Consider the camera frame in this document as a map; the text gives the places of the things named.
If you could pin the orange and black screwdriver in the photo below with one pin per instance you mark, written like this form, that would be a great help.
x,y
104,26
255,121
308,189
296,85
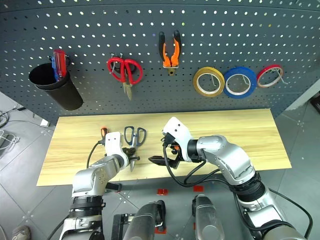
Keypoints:
x,y
104,132

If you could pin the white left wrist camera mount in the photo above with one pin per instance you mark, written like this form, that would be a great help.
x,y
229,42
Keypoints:
x,y
113,143

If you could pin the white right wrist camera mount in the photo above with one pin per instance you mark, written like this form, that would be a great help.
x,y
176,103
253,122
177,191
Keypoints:
x,y
178,130

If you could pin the yellow tape roll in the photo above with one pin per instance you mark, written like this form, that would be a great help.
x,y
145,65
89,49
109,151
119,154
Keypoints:
x,y
200,90

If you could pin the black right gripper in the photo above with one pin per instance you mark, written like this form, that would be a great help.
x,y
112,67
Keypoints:
x,y
175,160

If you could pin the silver pliers holder bracket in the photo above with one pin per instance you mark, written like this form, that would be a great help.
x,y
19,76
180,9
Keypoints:
x,y
171,66

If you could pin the red tape roll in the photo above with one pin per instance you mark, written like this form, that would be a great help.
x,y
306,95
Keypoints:
x,y
270,67

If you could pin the black metal frame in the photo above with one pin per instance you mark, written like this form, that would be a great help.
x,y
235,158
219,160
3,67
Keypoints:
x,y
120,225

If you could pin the red floor marker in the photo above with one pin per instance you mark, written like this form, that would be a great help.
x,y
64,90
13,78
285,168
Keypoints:
x,y
162,191
198,188

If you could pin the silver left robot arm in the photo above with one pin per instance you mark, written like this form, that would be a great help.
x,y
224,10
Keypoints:
x,y
92,177

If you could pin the black table clamp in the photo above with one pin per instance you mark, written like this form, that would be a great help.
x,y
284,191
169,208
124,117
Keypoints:
x,y
113,187

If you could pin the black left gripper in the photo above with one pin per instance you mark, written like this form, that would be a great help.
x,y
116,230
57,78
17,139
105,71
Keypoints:
x,y
128,151

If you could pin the dark grey perforated pegboard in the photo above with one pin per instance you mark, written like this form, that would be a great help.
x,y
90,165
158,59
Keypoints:
x,y
160,17

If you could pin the blue tape roll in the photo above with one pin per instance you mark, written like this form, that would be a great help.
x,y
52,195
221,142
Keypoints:
x,y
251,82

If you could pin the dark rounded grey shape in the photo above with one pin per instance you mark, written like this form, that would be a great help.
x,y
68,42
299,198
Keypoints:
x,y
207,217
143,220

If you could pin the red and blue screwdriver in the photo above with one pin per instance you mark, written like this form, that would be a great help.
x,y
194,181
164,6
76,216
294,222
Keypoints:
x,y
59,62

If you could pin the black cup holder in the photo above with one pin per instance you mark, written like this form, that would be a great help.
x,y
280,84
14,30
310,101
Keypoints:
x,y
65,95

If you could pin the orange and black pliers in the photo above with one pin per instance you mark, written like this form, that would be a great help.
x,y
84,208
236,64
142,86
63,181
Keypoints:
x,y
175,52

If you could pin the silver pegboard hook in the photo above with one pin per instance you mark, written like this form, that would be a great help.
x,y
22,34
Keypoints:
x,y
113,67
213,80
282,78
247,80

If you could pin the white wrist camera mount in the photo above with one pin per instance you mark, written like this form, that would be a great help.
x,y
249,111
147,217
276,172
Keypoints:
x,y
113,143
178,130

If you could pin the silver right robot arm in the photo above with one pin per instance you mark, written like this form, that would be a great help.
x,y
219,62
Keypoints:
x,y
225,155

